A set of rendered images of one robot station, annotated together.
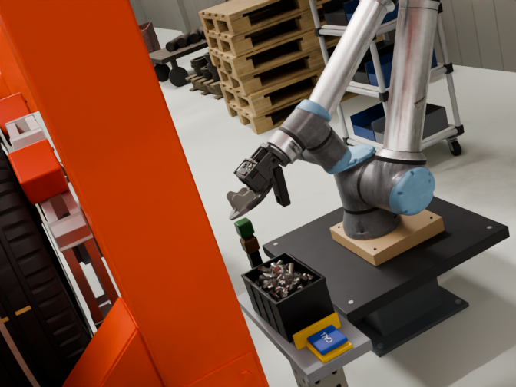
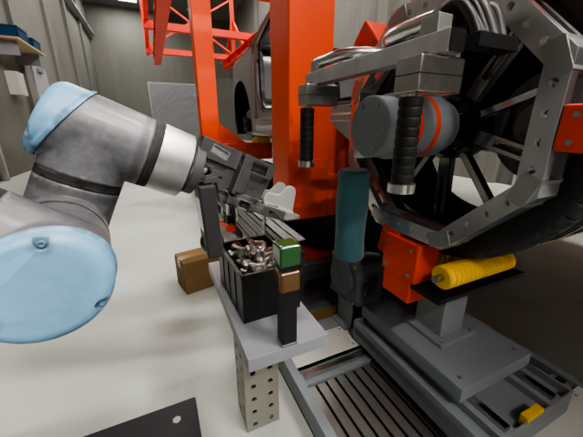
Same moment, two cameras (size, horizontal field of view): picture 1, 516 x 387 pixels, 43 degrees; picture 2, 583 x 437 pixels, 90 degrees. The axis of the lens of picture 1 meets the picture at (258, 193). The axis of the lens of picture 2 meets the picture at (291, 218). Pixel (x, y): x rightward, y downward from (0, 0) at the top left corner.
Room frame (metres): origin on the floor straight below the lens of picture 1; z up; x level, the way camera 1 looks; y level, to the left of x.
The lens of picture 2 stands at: (2.05, 0.01, 0.86)
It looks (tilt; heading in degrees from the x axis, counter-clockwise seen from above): 18 degrees down; 173
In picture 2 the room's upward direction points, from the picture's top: straight up
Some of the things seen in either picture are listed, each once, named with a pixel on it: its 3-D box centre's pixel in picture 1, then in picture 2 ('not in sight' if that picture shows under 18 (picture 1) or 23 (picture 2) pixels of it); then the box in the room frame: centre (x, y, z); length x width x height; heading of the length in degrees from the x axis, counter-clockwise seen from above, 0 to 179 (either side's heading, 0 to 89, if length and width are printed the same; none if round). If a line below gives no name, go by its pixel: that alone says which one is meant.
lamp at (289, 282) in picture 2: (249, 243); (286, 277); (1.58, 0.06, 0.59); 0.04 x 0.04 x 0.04; 17
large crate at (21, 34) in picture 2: not in sight; (9, 34); (-4.20, -4.05, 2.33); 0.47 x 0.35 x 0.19; 17
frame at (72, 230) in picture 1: (73, 236); (427, 127); (1.37, 0.43, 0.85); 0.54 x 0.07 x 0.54; 17
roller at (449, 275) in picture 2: not in sight; (474, 267); (1.45, 0.56, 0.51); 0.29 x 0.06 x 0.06; 107
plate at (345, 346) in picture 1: (329, 345); not in sight; (1.23, -0.05, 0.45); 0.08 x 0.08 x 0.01; 17
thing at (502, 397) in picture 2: not in sight; (445, 358); (1.36, 0.60, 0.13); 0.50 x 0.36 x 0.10; 17
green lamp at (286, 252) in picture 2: (244, 227); (286, 252); (1.58, 0.06, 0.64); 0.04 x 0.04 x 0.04; 17
